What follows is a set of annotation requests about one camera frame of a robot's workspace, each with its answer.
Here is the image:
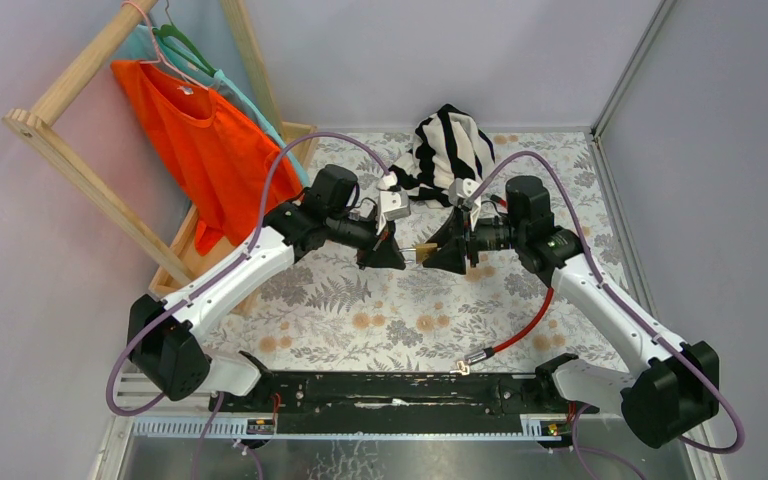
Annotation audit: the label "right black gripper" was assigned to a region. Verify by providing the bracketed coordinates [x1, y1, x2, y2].
[422, 204, 524, 276]

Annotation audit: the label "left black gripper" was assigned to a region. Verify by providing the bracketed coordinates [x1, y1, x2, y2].
[324, 210, 406, 270]

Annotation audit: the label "brass padlock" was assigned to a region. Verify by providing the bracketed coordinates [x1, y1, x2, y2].
[400, 243, 439, 264]

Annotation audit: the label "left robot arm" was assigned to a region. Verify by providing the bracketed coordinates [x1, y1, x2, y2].
[126, 164, 410, 411]

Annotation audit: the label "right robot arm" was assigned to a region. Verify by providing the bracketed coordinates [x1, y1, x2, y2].
[422, 176, 720, 448]

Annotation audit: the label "floral tablecloth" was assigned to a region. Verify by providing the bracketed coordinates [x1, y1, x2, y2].
[202, 132, 628, 372]

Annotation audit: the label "black white striped cloth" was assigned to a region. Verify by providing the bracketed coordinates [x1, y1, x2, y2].
[377, 104, 496, 209]

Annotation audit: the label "orange t-shirt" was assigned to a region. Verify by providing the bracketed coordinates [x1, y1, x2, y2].
[111, 60, 303, 255]

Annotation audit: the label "wooden clothes rack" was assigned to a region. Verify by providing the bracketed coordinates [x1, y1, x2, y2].
[3, 1, 318, 295]

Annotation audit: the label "pink hanger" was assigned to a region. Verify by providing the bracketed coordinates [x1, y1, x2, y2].
[121, 0, 208, 90]

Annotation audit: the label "green hanger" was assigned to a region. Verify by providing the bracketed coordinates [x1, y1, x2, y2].
[153, 1, 217, 77]

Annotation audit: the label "light blue shirt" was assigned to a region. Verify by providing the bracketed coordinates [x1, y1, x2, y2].
[110, 26, 284, 196]

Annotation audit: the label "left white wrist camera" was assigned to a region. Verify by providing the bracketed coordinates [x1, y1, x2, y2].
[376, 172, 411, 235]

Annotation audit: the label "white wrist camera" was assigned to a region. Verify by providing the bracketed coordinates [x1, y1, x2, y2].
[376, 172, 411, 235]
[448, 178, 481, 230]

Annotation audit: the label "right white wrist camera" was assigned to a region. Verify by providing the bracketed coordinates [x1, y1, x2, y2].
[448, 178, 481, 230]

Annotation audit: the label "red cable lock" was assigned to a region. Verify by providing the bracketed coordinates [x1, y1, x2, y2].
[455, 195, 558, 377]

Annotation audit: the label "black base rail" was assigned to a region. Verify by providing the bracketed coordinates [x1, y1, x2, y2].
[209, 371, 582, 439]

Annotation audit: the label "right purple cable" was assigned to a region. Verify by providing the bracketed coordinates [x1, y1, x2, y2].
[470, 150, 748, 480]

